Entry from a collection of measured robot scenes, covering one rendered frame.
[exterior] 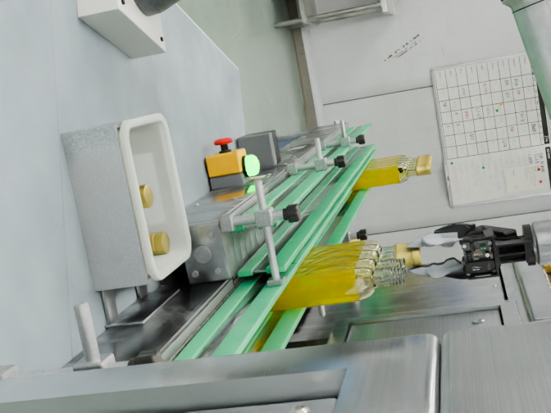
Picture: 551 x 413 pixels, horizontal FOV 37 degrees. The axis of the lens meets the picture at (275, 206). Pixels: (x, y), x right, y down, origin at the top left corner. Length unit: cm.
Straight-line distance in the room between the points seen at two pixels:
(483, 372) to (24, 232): 75
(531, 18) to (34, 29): 70
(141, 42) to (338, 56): 593
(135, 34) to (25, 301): 51
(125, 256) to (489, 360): 83
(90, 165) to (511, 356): 84
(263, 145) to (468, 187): 541
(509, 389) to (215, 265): 100
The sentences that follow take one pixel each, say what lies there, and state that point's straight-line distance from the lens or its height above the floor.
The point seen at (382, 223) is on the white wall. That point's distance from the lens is 738.
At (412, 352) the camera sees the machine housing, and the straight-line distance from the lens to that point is 38.
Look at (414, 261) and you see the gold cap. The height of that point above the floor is 115.
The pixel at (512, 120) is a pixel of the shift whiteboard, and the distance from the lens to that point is 724.
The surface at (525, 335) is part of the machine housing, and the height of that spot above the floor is 128.
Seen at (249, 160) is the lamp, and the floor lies 84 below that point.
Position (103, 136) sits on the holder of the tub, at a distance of 112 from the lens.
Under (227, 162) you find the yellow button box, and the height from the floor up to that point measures 80.
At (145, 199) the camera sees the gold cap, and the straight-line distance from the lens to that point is 121.
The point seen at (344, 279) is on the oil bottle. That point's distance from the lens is 137.
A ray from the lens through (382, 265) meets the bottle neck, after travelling 144.
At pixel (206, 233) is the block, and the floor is 86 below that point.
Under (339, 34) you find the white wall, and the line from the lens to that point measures 726.
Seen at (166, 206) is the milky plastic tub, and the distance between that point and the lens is 128.
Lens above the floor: 126
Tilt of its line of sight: 13 degrees down
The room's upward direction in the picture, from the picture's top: 82 degrees clockwise
